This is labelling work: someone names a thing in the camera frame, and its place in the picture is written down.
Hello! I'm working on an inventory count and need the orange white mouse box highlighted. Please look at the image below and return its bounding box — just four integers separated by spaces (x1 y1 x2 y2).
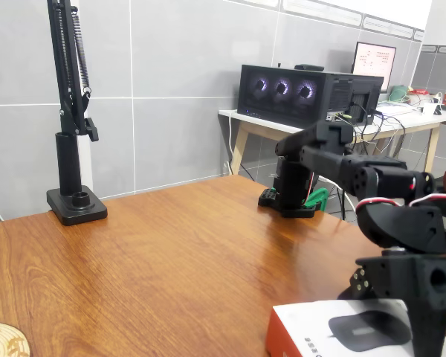
264 298 446 357

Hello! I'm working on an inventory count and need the green plastic clamp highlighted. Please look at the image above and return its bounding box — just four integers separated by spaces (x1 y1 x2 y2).
300 187 329 213

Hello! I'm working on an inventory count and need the white paper stack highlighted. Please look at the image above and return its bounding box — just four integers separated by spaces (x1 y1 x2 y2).
375 102 416 115

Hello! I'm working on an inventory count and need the green bag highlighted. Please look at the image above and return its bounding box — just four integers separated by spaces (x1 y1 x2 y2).
389 85 410 102

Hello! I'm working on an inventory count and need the computer monitor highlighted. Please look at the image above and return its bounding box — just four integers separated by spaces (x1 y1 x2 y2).
351 41 398 94

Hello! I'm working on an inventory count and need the white table with wooden legs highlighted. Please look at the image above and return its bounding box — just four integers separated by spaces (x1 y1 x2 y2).
217 107 446 194

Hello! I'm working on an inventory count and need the black computer case with fans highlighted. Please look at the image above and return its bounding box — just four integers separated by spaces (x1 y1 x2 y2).
236 64 384 126

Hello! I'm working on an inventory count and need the black stand pole base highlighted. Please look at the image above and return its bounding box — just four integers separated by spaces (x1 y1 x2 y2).
46 132 109 227

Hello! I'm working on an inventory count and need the round wooden coaster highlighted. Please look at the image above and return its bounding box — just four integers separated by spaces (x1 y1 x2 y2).
0 321 31 357

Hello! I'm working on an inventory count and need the black cable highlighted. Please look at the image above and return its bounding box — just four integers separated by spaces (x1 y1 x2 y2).
321 174 349 222

